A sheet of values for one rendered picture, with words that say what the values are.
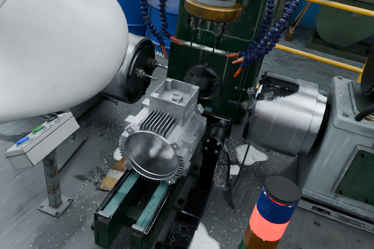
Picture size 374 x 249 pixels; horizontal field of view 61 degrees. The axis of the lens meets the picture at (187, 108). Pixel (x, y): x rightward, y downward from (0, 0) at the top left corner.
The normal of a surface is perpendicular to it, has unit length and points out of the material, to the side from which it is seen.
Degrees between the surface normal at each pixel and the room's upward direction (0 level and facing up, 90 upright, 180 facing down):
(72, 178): 0
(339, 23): 87
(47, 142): 58
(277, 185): 0
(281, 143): 103
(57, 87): 87
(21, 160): 90
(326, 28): 89
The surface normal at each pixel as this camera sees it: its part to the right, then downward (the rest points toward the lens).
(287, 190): 0.14, -0.83
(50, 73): 0.18, 0.48
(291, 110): -0.17, -0.15
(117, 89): -0.35, 0.61
